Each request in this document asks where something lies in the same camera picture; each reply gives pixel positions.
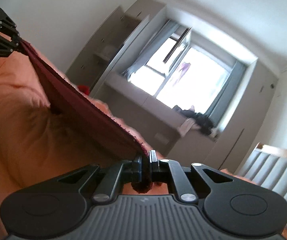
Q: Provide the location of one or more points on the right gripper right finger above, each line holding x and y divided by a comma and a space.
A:
171, 172

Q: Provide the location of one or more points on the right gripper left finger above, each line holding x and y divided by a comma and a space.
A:
111, 185

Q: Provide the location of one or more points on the dark red garment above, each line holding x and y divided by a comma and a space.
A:
90, 117

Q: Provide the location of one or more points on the dark clothes pile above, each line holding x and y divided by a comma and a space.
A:
201, 119

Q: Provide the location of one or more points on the beige window seat cabinet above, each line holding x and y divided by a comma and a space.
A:
193, 147

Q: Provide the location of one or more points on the white hanging cloth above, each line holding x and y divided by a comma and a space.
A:
186, 126

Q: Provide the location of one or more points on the tall beige closet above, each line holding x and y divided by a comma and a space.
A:
237, 137

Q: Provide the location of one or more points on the right blue-grey curtain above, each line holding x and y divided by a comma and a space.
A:
218, 107

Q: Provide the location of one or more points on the blue-grey curtain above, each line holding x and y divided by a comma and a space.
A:
218, 107
151, 47

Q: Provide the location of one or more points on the red object behind bed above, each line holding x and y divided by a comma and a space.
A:
84, 89

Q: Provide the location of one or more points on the open beige wardrobe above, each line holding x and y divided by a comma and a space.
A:
105, 46

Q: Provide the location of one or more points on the window with open sash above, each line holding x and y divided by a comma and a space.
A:
186, 72

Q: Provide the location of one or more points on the purple garment outside window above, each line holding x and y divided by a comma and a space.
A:
182, 71

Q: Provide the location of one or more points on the grey padded headboard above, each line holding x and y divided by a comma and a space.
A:
266, 166

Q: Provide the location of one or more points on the left blue-grey curtain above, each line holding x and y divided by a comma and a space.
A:
151, 47

